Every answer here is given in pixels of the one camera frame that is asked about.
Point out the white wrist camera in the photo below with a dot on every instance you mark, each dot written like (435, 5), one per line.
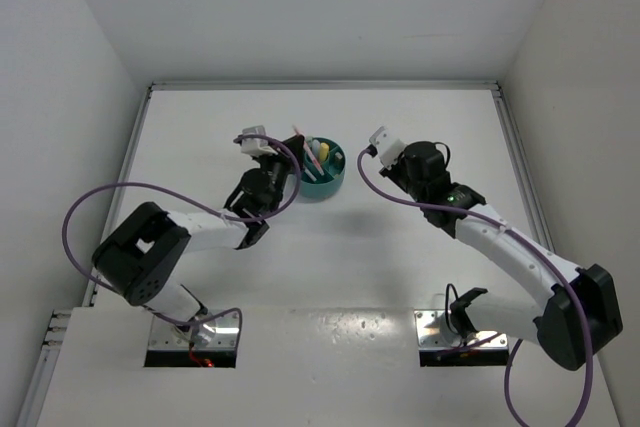
(252, 142)
(388, 146)

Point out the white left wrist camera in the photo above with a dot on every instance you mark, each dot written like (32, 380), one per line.
(252, 142)

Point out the green pen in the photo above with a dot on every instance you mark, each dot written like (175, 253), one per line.
(308, 173)

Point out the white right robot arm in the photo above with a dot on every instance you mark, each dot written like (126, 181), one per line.
(570, 312)

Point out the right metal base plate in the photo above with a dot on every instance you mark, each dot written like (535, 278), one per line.
(433, 335)

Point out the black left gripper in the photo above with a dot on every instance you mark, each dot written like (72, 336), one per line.
(279, 157)

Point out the metal base plate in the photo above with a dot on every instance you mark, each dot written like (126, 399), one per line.
(433, 335)
(218, 335)

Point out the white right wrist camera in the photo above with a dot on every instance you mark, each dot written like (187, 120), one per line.
(388, 146)

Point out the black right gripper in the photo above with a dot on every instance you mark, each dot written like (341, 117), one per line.
(391, 172)

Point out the pink pen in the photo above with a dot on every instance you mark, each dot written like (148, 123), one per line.
(308, 150)

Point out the teal round divided organizer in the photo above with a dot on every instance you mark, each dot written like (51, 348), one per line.
(328, 184)

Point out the yellow highlighter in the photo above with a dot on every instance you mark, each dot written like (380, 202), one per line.
(323, 152)

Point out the blue highlighter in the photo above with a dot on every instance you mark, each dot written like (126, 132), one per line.
(315, 146)

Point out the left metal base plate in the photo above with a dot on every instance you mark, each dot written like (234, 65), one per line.
(218, 335)

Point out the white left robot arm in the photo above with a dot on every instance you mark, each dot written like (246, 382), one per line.
(139, 257)

